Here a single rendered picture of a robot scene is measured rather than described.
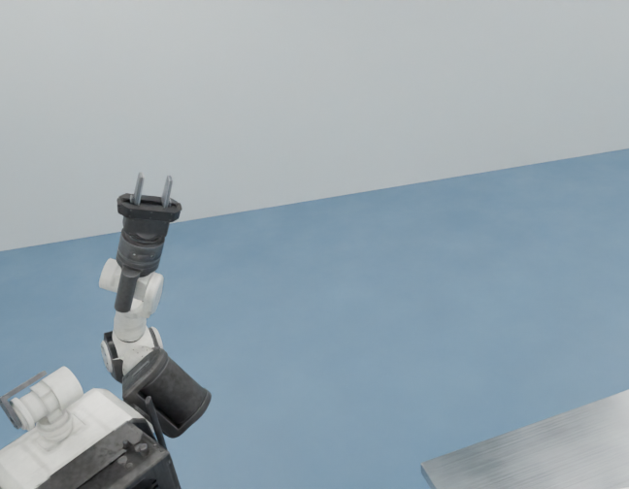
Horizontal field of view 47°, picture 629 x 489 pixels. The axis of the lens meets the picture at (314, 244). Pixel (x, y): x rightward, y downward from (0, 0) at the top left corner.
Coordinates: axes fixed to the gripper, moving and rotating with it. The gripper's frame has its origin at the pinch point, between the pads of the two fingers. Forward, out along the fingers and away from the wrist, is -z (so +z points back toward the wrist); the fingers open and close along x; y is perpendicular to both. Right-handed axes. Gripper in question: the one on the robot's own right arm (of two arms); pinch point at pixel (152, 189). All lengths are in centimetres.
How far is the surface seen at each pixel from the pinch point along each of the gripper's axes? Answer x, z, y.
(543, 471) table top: -88, 35, -44
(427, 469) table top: -67, 46, -34
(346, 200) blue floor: -171, 131, 232
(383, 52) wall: -167, 39, 246
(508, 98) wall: -251, 45, 231
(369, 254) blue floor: -161, 126, 167
